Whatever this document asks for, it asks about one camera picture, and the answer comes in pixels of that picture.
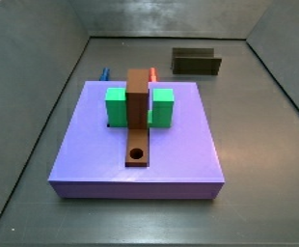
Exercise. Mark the green U-shaped block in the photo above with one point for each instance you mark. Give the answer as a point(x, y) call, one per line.
point(159, 114)

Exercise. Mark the brown T-shaped piece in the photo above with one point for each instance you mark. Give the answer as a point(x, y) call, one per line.
point(137, 96)

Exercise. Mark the blue peg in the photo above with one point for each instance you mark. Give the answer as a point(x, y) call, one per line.
point(104, 76)

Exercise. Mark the purple base block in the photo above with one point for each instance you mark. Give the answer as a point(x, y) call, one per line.
point(89, 168)

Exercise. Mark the red peg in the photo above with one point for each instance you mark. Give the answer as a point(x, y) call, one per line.
point(152, 75)

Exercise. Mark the black angled fixture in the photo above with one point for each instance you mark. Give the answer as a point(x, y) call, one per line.
point(193, 61)

